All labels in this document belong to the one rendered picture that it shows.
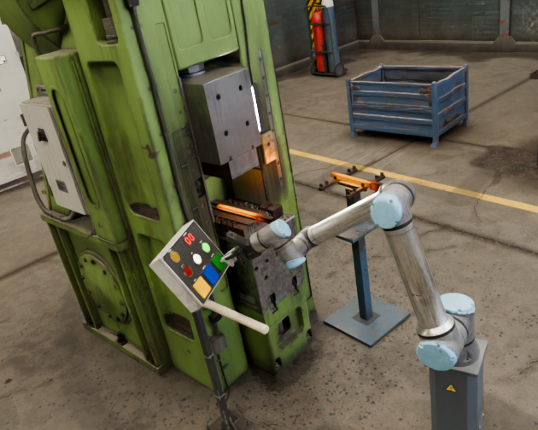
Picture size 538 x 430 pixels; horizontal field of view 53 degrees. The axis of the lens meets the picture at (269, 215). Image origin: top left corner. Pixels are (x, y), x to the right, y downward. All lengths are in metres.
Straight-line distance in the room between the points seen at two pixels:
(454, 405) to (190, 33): 2.05
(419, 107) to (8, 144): 5.10
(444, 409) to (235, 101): 1.70
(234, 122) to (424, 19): 8.69
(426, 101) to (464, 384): 4.16
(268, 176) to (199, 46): 0.85
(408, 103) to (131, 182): 4.01
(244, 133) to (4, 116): 5.31
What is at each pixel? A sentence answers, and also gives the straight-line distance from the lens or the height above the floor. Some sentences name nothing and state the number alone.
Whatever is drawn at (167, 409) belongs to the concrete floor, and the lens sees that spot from 3.37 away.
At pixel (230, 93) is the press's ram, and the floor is 1.68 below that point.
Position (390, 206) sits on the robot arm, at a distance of 1.93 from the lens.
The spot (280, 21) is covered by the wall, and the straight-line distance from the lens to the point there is 10.68.
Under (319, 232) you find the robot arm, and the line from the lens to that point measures 2.34.
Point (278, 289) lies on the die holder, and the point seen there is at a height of 0.55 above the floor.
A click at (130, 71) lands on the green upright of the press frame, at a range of 2.50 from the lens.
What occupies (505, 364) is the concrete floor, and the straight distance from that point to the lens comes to 3.38.
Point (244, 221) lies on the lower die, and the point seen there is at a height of 0.99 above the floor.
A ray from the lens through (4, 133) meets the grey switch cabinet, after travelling 7.73.
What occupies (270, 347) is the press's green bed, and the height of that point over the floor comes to 0.22.
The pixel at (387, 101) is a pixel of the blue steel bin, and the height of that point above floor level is 0.47.
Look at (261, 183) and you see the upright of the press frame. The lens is 3.12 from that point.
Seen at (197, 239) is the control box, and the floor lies 1.14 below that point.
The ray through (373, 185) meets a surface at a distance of 3.04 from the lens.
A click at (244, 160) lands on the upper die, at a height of 1.33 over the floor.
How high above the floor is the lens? 2.27
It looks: 26 degrees down
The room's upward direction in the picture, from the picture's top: 11 degrees counter-clockwise
